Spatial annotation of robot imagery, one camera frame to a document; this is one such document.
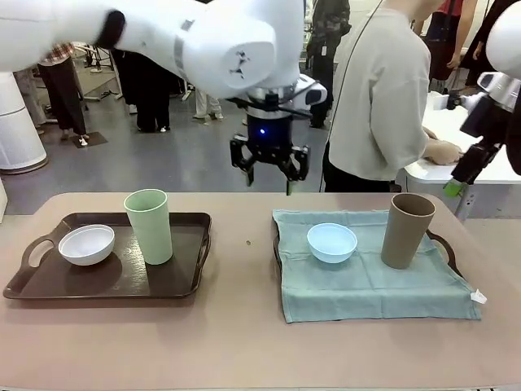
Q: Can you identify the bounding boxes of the brown cup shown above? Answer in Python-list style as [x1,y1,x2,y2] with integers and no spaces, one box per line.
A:
[380,193,437,270]

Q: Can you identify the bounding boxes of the black left arm cable sleeve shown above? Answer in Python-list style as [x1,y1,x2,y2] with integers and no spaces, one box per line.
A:
[94,9,126,51]

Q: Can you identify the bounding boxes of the person in beige shirt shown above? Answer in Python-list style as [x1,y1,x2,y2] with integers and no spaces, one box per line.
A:
[323,0,432,194]

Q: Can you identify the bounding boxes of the white stand with black tripod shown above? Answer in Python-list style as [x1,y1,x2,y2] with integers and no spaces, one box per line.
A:
[74,39,123,101]

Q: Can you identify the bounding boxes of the person in red plaid shirt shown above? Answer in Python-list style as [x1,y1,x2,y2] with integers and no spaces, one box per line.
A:
[37,42,90,147]

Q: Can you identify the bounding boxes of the light green cup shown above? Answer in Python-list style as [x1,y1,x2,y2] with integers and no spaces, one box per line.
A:
[123,188,174,266]

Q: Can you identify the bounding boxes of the white cylindrical air purifier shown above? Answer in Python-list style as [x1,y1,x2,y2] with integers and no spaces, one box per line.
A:
[0,69,48,176]

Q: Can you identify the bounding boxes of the dark brown tray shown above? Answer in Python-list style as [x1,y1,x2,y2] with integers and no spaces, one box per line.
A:
[272,227,465,280]
[2,211,213,301]

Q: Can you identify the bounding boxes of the teal cloth mat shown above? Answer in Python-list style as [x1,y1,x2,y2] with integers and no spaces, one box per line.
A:
[271,208,488,325]

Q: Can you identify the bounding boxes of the black floor mat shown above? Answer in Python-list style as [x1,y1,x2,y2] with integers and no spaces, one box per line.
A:
[68,130,109,148]

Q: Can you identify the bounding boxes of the person's right hand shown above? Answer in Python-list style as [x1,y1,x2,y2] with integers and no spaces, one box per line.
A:
[431,141,465,166]

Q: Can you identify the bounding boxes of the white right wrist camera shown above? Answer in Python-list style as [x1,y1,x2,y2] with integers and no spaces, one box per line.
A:
[445,90,479,113]

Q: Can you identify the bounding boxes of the light blue bowl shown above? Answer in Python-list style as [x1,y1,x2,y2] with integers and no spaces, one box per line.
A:
[306,222,359,265]

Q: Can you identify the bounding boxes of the person in black dress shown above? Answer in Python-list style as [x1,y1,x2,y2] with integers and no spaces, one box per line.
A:
[463,0,521,89]

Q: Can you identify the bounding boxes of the person in dark clothes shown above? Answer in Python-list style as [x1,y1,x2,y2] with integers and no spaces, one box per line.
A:
[304,0,352,130]

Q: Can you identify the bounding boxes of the person in blue plaid shirt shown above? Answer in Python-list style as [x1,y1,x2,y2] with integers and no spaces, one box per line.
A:
[120,48,173,134]

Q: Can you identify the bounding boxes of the white bowl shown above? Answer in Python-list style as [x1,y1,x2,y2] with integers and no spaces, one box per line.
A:
[58,223,116,267]

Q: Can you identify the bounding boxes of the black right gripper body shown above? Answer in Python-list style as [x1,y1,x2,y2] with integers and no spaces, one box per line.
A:
[460,103,508,146]

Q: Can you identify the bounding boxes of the person in dark red skirt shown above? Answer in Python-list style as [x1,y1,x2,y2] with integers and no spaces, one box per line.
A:
[413,0,478,85]

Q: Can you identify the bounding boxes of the person black top white trousers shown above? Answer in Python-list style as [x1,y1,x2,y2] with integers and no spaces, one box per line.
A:
[192,86,225,121]

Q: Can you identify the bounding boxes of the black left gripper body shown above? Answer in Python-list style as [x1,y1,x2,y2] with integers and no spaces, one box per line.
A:
[245,113,294,159]

